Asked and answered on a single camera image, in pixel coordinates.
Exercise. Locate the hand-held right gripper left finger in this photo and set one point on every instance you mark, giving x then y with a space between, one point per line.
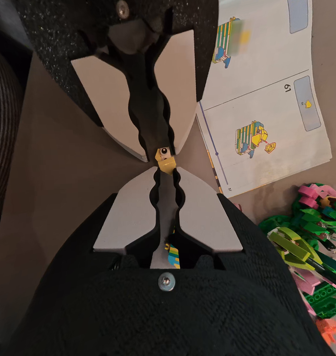
129 217

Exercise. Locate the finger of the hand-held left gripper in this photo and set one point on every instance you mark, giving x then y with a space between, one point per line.
101 97
179 91

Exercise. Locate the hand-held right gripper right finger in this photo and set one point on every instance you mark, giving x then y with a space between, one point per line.
207 219

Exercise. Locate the yellow brick fish head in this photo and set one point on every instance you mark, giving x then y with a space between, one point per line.
165 167

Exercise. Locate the instruction booklet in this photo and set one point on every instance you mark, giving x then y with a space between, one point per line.
268 97

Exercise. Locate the grey desk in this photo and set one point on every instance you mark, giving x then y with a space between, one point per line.
59 167

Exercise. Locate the green brick plant model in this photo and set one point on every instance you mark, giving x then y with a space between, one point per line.
295 242

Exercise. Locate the person's striped shirt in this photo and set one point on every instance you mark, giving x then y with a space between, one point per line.
4 125

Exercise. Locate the orange brick separator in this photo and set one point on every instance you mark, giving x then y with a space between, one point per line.
327 331

